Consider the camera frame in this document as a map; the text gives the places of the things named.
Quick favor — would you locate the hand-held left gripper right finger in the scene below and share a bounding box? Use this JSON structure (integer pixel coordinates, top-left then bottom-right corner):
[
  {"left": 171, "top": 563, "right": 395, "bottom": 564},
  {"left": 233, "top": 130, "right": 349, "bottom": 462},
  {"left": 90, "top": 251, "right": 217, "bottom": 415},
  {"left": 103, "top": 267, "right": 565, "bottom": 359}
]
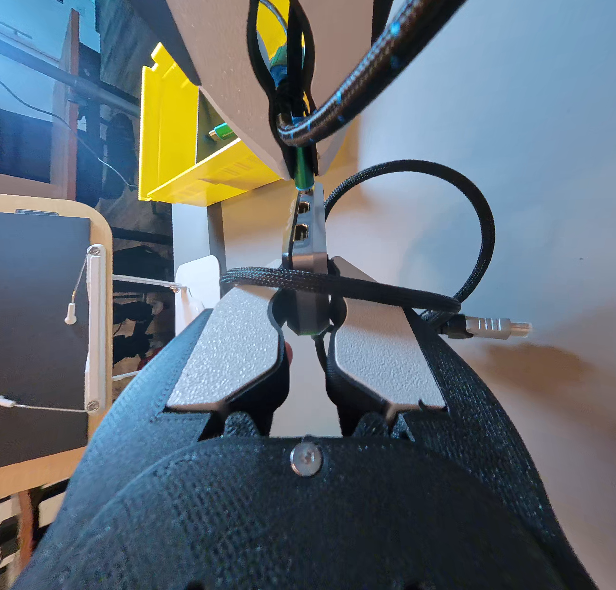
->
[{"left": 326, "top": 257, "right": 448, "bottom": 434}]

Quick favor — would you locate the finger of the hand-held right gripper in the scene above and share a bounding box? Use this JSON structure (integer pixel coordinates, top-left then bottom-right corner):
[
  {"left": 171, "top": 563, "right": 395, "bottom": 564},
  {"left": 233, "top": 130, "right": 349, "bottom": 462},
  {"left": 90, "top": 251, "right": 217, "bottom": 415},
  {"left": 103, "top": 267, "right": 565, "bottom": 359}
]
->
[
  {"left": 288, "top": 0, "right": 377, "bottom": 177},
  {"left": 154, "top": 0, "right": 294, "bottom": 179}
]

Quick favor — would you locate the silver usb hub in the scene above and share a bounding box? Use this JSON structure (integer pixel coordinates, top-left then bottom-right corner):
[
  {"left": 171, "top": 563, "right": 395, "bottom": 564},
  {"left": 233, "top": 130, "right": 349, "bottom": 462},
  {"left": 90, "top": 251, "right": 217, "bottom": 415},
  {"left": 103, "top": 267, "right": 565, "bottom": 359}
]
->
[{"left": 280, "top": 182, "right": 333, "bottom": 337}]

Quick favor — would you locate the black board with wooden edge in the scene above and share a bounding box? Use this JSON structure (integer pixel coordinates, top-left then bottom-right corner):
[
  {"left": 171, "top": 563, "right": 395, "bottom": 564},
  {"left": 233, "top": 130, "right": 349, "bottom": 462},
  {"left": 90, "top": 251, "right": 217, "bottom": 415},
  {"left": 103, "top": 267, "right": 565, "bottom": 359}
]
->
[{"left": 0, "top": 193, "right": 115, "bottom": 497}]

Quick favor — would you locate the black braided hub cable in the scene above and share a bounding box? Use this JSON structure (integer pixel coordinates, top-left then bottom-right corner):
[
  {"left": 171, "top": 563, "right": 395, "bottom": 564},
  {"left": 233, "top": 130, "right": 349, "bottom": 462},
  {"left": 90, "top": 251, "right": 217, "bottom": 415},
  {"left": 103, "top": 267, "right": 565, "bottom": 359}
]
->
[{"left": 219, "top": 159, "right": 533, "bottom": 341}]

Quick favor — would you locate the yellow plastic bin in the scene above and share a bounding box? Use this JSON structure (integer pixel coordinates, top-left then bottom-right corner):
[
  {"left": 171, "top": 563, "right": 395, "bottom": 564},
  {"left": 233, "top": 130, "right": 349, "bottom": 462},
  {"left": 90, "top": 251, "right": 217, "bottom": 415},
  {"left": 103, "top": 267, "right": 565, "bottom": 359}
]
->
[{"left": 139, "top": 0, "right": 292, "bottom": 207}]

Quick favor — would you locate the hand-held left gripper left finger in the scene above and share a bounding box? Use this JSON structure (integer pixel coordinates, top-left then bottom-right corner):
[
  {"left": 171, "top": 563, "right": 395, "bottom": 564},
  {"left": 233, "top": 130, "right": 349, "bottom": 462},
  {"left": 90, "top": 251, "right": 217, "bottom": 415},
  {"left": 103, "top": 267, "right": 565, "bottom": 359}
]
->
[{"left": 165, "top": 260, "right": 292, "bottom": 437}]

